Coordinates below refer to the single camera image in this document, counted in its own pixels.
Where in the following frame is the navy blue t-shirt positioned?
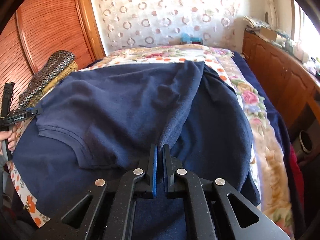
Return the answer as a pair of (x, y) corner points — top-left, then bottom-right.
(13, 61), (260, 239)

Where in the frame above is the navy blue bed cover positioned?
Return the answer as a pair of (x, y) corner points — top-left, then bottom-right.
(233, 51), (291, 158)

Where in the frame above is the blue toy on headboard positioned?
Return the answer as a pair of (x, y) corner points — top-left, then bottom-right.
(180, 33), (203, 45)

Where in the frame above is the floral plush blanket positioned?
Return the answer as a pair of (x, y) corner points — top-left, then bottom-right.
(85, 43), (296, 240)

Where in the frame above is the red cloth beside bed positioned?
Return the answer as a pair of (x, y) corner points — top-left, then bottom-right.
(289, 145), (304, 215)

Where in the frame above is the wooden sideboard cabinet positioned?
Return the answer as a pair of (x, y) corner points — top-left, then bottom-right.
(242, 31), (319, 141)

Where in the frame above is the circle-pattern sheer curtain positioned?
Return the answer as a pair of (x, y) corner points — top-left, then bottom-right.
(92, 0), (241, 52)

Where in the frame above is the person's left hand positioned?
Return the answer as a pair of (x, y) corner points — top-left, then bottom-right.
(0, 126), (17, 152)

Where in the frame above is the black patterned folded cloth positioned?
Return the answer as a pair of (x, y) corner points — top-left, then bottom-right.
(18, 50), (75, 108)

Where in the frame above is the cardboard box on cabinet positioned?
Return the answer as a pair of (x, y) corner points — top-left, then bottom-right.
(260, 27), (278, 42)

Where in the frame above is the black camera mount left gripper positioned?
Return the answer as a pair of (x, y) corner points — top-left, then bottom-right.
(1, 82), (15, 118)

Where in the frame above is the orange-print white bedsheet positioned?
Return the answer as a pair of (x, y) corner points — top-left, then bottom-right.
(8, 118), (50, 229)

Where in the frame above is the stack of papers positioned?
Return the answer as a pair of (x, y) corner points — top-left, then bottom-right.
(243, 15), (272, 30)

